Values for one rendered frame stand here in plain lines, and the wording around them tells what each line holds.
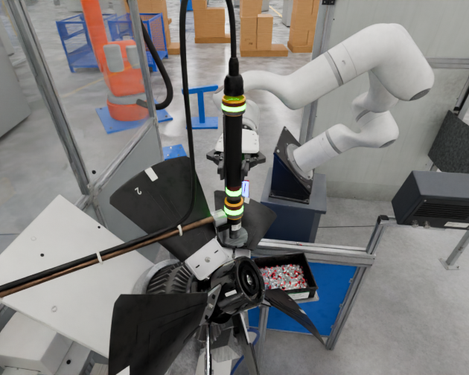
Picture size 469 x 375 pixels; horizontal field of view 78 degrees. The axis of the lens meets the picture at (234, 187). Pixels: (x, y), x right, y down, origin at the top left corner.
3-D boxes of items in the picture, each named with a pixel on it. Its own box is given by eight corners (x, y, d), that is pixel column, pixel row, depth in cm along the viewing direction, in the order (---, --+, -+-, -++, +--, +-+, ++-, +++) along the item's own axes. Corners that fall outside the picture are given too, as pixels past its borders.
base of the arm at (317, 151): (286, 138, 140) (319, 115, 129) (310, 161, 148) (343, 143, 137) (285, 162, 127) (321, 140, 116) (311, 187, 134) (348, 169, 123)
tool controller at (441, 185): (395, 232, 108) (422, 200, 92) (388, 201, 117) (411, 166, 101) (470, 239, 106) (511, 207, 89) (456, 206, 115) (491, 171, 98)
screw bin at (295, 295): (258, 305, 108) (260, 295, 103) (251, 268, 121) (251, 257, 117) (315, 298, 110) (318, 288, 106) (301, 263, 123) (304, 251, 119)
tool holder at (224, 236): (220, 255, 70) (219, 226, 64) (208, 236, 75) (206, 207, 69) (252, 242, 73) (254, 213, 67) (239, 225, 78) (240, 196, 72)
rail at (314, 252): (167, 248, 134) (164, 236, 129) (170, 241, 137) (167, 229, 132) (371, 268, 125) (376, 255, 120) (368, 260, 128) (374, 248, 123)
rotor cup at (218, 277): (225, 335, 71) (268, 324, 65) (184, 306, 66) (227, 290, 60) (233, 285, 83) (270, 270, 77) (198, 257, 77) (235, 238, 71)
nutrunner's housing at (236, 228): (230, 251, 74) (228, 61, 46) (223, 242, 76) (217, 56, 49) (243, 246, 75) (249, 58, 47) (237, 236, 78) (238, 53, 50)
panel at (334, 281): (190, 321, 174) (176, 246, 134) (190, 318, 175) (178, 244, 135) (330, 338, 166) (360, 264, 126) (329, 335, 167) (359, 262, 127)
